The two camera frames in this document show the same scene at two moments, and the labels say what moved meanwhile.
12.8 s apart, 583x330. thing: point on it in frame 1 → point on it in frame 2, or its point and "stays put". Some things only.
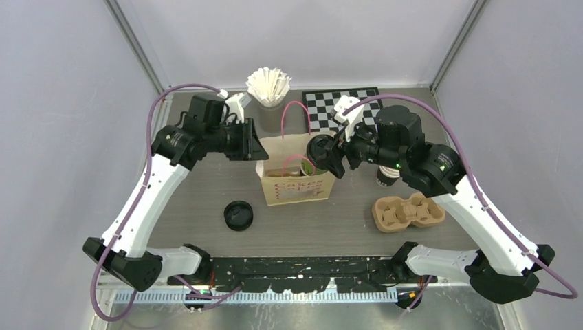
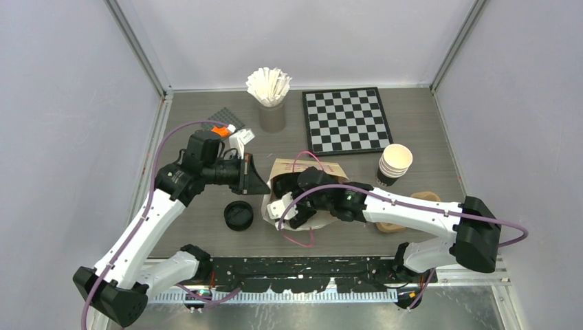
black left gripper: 251,148 → 252,182
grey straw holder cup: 271,118 stays put
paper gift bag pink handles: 288,177 → 278,166
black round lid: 238,215 stays put
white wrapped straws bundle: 268,85 stays put
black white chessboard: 319,104 stays put
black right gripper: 334,163 → 302,215
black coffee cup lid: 317,149 → 284,183
